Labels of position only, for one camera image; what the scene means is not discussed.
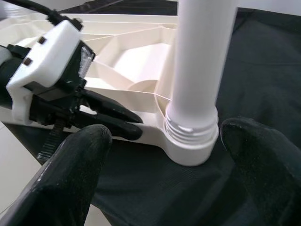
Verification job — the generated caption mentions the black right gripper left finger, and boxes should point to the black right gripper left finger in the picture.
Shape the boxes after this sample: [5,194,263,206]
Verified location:
[0,124,113,226]

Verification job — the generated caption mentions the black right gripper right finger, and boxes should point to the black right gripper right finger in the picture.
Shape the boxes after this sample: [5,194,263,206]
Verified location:
[220,117,301,226]

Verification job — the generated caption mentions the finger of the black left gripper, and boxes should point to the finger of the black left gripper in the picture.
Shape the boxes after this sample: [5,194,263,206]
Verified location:
[80,90,144,124]
[96,114,143,142]

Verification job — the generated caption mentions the white plastic children table top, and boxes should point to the white plastic children table top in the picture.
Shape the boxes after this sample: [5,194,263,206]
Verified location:
[0,13,221,167]

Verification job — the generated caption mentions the white plastic table leg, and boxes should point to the white plastic table leg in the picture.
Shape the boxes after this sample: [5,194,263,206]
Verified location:
[164,0,238,144]

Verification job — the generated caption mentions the black table cloth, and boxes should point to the black table cloth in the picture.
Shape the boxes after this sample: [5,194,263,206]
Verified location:
[0,0,301,226]

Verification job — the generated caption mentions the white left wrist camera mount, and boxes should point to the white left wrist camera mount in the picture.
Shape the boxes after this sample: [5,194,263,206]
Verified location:
[7,20,96,124]

